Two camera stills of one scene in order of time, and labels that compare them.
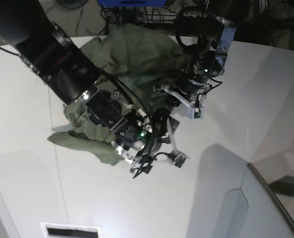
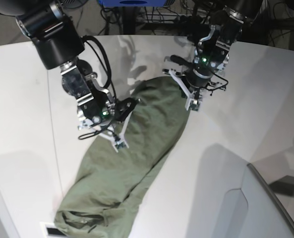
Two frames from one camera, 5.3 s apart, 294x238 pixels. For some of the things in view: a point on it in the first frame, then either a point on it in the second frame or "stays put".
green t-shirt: (144, 69) -> (101, 201)
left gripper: (138, 140) -> (98, 104)
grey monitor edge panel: (267, 217) stays put
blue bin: (133, 3) stays put
